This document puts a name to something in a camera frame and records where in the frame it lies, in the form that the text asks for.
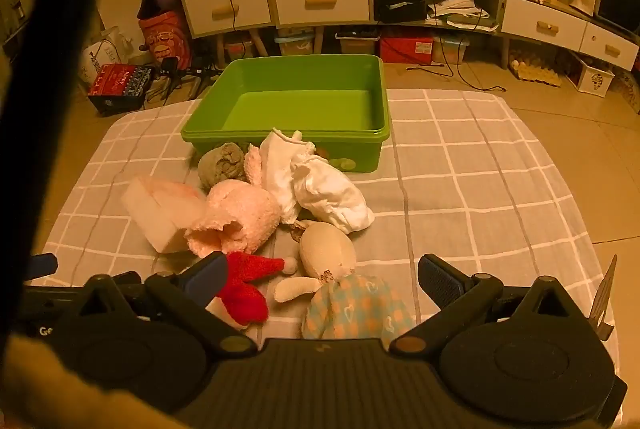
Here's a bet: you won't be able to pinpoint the grey cloth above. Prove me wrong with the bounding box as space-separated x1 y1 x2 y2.
197 142 246 190

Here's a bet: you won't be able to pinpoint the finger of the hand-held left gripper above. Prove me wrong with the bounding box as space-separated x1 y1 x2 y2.
27 254 59 281

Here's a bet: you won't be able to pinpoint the white foam block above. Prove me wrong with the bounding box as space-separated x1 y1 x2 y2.
121 176 207 254

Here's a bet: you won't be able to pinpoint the black cable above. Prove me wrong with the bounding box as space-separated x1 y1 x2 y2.
397 0 507 92

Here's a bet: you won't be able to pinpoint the pink plush rabbit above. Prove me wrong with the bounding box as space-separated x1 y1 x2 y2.
184 144 282 259

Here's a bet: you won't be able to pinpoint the clear plastic storage box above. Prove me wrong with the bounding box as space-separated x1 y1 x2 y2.
432 36 471 65
224 38 256 62
335 31 380 56
274 33 316 56

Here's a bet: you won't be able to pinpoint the red gift bag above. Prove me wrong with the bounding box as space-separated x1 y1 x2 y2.
138 11 194 70

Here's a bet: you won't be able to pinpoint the white patterned basket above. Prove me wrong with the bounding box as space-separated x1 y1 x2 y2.
569 53 615 98

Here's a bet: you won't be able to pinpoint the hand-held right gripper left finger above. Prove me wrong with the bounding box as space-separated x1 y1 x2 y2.
66 251 261 358

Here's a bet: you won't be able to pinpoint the egg carton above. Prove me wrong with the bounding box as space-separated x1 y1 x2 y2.
509 51 564 86

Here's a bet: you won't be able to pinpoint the white shopping bag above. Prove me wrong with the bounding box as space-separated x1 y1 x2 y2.
82 28 132 86

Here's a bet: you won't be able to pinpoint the black bag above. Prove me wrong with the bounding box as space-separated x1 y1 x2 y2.
373 0 428 22

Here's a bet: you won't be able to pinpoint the red cardboard box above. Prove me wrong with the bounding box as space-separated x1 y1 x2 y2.
379 36 435 65

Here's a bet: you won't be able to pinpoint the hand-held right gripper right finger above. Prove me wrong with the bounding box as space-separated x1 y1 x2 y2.
389 253 589 356

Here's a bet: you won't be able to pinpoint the white cloth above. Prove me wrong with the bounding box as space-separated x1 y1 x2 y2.
259 129 375 235

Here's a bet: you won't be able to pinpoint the beige doll with checkered dress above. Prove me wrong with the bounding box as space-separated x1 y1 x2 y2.
273 219 417 341

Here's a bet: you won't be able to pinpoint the loose white papers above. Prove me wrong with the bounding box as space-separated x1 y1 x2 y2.
427 0 501 30

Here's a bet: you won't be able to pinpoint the dark strap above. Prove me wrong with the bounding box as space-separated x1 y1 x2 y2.
0 0 109 351

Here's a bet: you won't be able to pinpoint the red plush santa hat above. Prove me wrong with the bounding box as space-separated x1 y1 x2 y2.
216 251 299 328

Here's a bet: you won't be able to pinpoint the red patterned box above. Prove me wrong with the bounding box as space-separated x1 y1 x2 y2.
88 63 154 115

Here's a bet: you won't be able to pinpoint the black microwave oven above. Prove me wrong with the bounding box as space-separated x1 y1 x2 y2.
597 0 640 36

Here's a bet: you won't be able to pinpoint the green plastic bin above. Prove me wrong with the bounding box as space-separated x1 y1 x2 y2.
180 55 391 173

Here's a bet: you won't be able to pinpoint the grey checkered blanket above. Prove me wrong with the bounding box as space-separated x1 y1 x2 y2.
30 88 622 380

